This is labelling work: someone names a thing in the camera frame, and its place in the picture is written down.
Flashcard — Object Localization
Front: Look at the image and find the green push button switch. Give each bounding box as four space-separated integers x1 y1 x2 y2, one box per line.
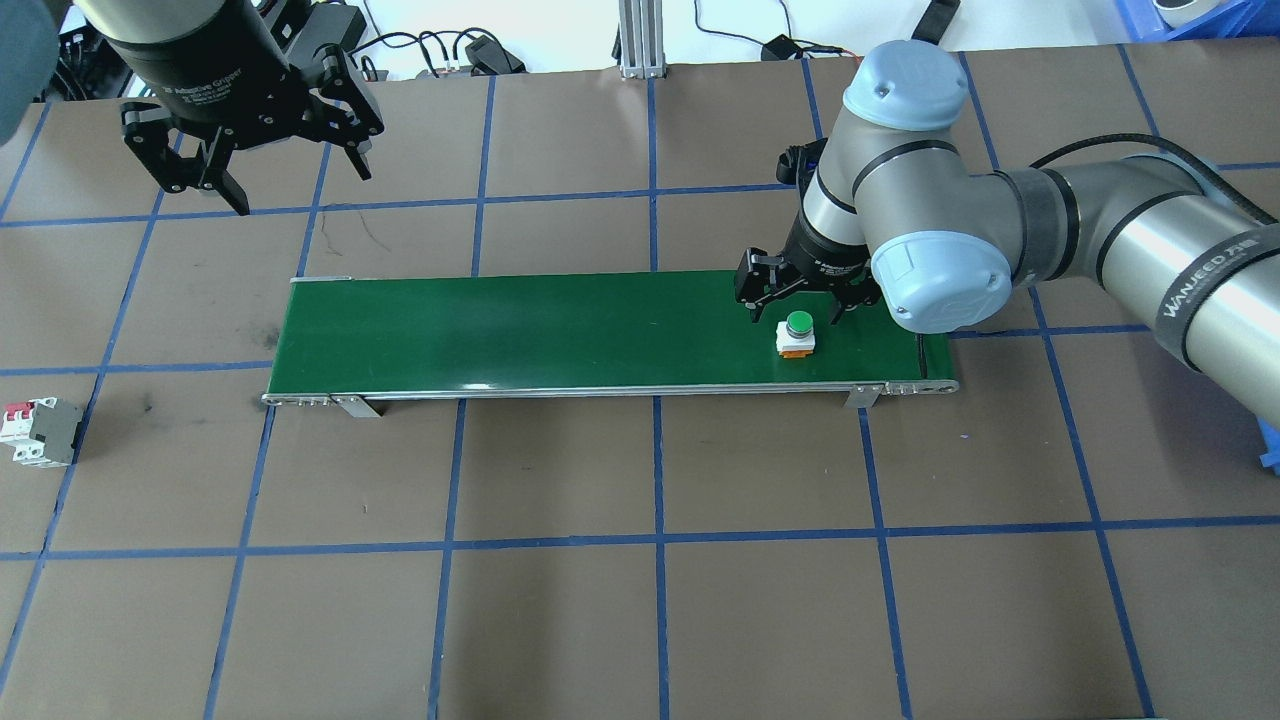
775 310 819 361

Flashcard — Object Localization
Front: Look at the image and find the large black power brick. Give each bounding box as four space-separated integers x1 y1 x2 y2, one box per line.
300 4 369 56

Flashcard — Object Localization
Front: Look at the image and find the black plug adapter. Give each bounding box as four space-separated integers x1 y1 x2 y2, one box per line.
465 35 528 77

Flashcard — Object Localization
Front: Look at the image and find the green belt conveyor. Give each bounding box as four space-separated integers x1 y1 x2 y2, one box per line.
262 268 961 419

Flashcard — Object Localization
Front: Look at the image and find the slim black power adapter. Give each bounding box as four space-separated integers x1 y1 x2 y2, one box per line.
908 0 963 49

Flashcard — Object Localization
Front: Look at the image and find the white red circuit breaker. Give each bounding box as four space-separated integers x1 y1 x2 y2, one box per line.
0 396 87 469

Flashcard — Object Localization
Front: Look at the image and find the white grey mug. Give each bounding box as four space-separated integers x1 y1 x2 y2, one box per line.
1153 0 1226 29

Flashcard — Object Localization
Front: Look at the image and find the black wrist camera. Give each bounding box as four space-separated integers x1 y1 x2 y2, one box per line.
778 143 829 189

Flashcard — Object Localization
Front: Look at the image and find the aluminium profile post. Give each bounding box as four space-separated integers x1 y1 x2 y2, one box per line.
616 0 668 81

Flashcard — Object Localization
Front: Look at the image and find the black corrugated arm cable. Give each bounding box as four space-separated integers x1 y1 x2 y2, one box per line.
1030 133 1280 226

